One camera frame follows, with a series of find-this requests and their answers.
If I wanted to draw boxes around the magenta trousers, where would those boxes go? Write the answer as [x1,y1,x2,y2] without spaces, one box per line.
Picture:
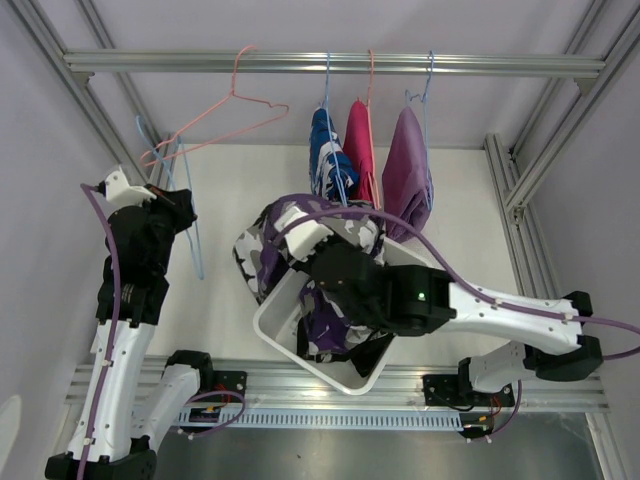
[343,100,380,209]

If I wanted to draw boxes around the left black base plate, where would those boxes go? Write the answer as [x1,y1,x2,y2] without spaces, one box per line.
[201,370,248,404]

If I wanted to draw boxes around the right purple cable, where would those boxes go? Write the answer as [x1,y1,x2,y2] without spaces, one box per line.
[272,207,640,442]

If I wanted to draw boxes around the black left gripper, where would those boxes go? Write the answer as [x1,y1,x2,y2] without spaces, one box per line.
[128,183,197,273]

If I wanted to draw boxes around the slotted cable duct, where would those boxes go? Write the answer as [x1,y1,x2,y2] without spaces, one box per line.
[174,406,463,432]

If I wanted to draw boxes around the left aluminium frame post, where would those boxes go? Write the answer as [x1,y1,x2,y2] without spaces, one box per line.
[5,1,169,188]

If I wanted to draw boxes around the white plastic basket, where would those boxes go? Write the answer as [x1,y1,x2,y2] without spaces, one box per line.
[253,269,435,396]

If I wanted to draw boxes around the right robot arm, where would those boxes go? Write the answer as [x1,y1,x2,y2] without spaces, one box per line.
[308,242,603,405]

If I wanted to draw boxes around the front aluminium rail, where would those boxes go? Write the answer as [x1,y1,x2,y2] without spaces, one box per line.
[64,364,611,414]

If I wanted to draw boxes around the aluminium frame post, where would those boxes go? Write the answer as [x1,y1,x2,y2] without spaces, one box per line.
[484,1,639,297]
[5,1,169,188]

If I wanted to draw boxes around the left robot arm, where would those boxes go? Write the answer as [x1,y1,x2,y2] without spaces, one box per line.
[45,180,216,479]

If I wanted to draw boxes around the right aluminium frame post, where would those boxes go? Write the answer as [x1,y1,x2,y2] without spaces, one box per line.
[484,1,639,297]

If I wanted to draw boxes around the lilac purple trousers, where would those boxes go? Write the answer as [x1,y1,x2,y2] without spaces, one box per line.
[382,107,433,231]

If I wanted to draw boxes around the black white patterned trousers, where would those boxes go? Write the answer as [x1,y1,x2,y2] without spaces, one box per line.
[296,328,394,377]

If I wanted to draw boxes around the aluminium hanging rail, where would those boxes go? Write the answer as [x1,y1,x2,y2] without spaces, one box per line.
[62,49,605,79]

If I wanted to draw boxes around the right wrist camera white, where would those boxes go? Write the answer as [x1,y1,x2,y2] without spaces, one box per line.
[275,205,333,261]

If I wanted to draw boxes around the purple camouflage trousers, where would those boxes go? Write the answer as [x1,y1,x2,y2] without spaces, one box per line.
[232,194,385,353]

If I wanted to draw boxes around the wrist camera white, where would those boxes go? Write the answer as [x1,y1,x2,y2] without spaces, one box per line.
[97,166,157,208]
[275,205,333,261]

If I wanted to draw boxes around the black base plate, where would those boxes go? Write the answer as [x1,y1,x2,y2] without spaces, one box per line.
[422,374,515,412]
[201,370,248,404]

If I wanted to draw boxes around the blue white patterned trousers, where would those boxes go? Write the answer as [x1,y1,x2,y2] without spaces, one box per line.
[309,107,361,206]

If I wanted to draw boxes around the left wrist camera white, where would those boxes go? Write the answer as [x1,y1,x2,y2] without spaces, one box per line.
[97,166,157,208]

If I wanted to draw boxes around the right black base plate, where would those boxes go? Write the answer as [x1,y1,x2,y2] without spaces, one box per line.
[422,374,515,412]

